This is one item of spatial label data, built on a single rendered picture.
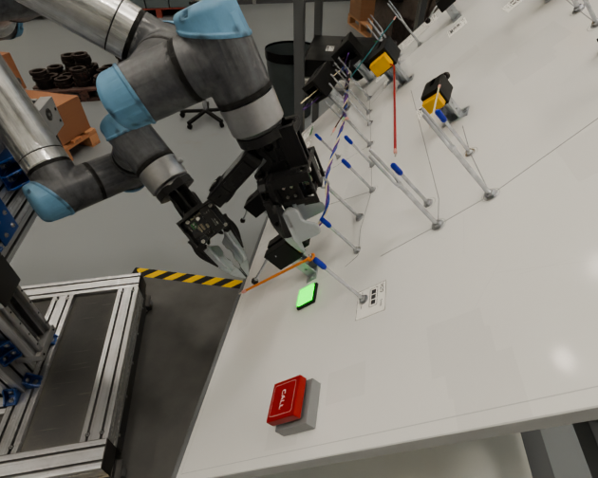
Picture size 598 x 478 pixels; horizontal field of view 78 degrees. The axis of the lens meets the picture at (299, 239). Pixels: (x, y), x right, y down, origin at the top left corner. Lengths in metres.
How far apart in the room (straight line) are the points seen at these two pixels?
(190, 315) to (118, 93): 1.59
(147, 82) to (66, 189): 0.33
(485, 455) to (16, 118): 1.01
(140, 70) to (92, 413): 1.31
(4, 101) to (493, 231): 0.77
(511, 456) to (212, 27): 0.83
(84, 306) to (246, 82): 1.60
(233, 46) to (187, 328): 1.62
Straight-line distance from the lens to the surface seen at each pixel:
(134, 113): 0.50
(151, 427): 1.75
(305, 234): 0.57
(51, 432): 1.65
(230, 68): 0.46
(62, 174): 0.77
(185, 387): 1.79
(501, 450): 0.87
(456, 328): 0.41
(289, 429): 0.49
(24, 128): 0.80
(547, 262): 0.41
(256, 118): 0.48
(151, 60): 0.49
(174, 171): 0.68
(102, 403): 1.60
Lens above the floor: 1.54
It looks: 42 degrees down
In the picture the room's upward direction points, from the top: straight up
